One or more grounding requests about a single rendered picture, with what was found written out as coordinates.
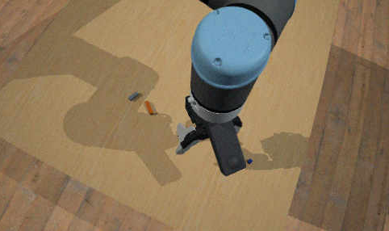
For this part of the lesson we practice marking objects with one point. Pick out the grey rod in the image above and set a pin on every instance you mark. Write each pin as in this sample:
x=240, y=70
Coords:
x=131, y=97

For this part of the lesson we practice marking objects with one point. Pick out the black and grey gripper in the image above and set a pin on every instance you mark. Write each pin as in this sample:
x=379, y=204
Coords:
x=190, y=136

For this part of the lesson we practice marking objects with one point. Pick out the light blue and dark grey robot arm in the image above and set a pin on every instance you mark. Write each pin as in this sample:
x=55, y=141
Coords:
x=230, y=48

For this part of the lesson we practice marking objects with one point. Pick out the orange rod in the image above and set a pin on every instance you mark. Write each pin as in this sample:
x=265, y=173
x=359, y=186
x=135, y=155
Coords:
x=149, y=108

